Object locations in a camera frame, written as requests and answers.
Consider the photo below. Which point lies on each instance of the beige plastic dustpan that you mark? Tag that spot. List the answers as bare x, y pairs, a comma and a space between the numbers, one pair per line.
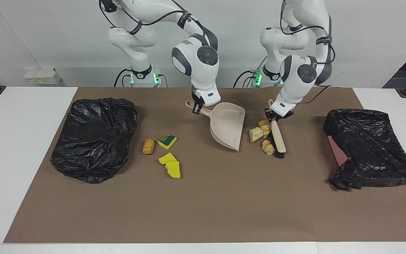
228, 127

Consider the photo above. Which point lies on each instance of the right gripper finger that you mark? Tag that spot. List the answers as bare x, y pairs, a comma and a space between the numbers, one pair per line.
197, 109

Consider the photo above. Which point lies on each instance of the black trash bag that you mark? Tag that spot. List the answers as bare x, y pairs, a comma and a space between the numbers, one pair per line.
372, 148
93, 141

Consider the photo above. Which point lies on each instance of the pink bin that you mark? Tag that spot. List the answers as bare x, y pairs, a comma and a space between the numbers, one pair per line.
337, 151

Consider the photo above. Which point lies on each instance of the pale yellow crumpled trash piece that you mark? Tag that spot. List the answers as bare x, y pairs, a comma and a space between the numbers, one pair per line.
255, 135

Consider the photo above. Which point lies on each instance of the white wall socket box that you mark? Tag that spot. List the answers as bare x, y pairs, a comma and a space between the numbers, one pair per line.
42, 76

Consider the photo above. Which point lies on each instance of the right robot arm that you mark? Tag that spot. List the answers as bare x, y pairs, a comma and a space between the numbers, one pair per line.
196, 60

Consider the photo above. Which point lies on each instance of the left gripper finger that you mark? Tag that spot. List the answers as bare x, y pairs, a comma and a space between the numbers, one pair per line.
268, 115
279, 119

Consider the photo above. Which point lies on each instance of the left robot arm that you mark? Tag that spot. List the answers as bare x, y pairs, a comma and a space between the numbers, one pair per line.
294, 81

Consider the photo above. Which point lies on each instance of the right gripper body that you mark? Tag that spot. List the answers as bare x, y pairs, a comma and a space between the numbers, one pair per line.
196, 97

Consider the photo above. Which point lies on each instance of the wooden brush with black bristles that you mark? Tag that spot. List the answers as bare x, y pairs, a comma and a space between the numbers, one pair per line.
277, 137

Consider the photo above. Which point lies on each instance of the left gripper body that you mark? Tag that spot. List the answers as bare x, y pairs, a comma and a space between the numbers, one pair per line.
284, 115

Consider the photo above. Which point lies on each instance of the green and yellow sponge piece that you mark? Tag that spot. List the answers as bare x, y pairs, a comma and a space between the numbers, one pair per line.
167, 141

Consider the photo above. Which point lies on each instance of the yellow orange crumpled trash piece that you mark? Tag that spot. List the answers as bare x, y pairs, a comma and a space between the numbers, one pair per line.
268, 147
264, 127

